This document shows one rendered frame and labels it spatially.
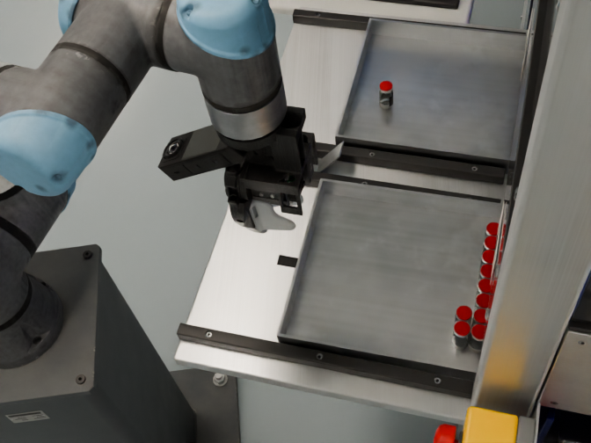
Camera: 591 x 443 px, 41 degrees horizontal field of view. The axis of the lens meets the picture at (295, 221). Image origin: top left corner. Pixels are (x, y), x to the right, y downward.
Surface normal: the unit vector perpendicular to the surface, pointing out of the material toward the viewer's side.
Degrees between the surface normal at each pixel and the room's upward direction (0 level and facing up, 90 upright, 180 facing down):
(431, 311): 0
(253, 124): 90
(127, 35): 46
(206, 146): 33
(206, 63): 87
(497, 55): 0
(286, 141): 90
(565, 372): 90
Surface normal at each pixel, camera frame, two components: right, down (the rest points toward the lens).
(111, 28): 0.34, -0.34
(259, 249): -0.11, -0.54
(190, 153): -0.60, -0.56
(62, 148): 0.75, 0.02
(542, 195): -0.25, 0.83
